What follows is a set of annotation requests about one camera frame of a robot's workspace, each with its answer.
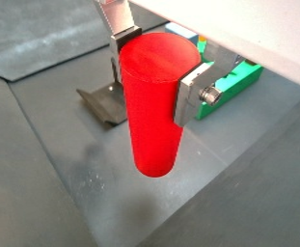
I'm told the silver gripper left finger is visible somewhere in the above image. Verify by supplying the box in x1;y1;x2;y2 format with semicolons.
94;0;142;81

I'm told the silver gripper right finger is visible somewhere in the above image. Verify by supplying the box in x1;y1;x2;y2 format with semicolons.
174;41;245;127

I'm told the light blue pentagon block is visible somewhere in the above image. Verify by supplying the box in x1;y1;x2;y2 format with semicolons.
166;22;199;44

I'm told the dark brown block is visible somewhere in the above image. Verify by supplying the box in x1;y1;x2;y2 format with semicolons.
77;82;127;126

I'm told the red cylinder peg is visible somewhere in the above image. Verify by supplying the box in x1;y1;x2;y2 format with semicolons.
121;33;201;178

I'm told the green shape sorter board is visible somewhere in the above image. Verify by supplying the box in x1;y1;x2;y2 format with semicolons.
195;38;265;121

